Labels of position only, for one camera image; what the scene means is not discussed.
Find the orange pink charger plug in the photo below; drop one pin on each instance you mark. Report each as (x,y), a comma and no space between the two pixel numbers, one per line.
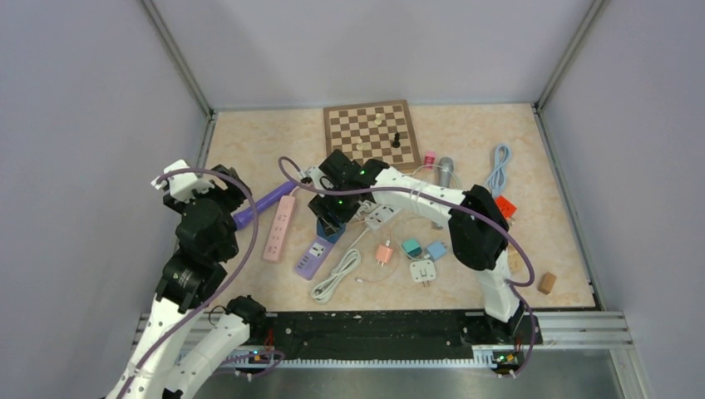
(384,253)

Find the pink power strip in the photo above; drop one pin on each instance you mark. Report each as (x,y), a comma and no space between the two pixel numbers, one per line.
(274,245)

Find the blue cube socket adapter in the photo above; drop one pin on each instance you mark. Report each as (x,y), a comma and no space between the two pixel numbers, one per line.
(329,233)

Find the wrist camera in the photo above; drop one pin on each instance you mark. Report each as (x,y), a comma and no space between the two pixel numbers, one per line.
(312,177)
(184,187)

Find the purple microphone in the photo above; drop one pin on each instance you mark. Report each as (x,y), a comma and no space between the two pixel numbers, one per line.
(243,218)

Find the wooden chessboard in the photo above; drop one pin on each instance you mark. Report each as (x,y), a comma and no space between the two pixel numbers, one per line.
(344,124)

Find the white power strip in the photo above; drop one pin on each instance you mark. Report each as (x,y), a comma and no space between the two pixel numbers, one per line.
(381,215)

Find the white charger plug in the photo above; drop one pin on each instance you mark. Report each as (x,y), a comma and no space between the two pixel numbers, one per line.
(423,272)

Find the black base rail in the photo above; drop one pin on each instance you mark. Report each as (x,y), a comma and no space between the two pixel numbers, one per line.
(407,335)

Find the red cube socket adapter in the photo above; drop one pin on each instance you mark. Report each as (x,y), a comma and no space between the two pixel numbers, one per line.
(506,207)

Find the silver microphone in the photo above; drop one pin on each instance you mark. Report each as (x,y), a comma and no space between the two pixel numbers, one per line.
(445,172)

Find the pink toy brick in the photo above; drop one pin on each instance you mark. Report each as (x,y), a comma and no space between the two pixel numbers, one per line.
(429,159)

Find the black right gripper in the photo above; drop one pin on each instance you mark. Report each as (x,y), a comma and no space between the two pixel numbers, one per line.
(321,206)

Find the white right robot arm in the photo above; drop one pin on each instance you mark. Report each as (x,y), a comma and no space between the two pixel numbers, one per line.
(478,231)

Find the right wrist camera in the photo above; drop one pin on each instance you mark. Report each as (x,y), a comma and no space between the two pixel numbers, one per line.
(312,177)

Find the light blue charger plug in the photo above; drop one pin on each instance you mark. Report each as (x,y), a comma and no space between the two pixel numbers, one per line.
(436,250)

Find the purple power strip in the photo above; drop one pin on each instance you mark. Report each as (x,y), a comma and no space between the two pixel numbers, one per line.
(313,258)

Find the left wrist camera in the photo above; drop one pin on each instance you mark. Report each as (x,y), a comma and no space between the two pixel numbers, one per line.
(184,187)

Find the black chess king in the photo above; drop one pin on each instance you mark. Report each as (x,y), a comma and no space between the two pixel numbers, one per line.
(396,142)

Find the small wooden cork block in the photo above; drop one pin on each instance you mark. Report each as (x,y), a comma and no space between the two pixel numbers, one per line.
(547,283)

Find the teal charger plug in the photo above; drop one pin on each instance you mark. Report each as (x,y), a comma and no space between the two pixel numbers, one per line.
(412,249)

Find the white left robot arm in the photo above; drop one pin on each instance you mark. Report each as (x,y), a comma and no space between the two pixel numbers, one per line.
(190,280)

